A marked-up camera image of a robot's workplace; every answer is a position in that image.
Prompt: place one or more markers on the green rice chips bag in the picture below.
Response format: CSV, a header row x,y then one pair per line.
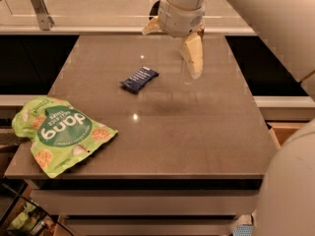
x,y
61,135

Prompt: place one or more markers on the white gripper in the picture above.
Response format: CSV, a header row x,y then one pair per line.
x,y
179,21

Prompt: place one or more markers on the grey table drawer unit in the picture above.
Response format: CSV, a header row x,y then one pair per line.
x,y
149,207

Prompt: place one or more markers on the black wire basket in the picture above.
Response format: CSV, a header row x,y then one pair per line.
x,y
33,220

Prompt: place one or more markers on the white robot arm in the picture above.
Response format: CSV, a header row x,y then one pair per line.
x,y
286,203

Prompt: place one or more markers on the black office chair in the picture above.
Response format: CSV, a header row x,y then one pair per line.
x,y
154,10

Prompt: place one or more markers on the blue rxbar blueberry bar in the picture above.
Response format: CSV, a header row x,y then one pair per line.
x,y
139,79

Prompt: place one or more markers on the cardboard box with items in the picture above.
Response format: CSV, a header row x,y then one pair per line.
x,y
281,131

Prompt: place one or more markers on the left metal railing bracket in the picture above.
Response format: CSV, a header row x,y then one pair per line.
x,y
44,20

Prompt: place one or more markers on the blue perforated bin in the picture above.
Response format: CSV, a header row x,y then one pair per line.
x,y
243,230

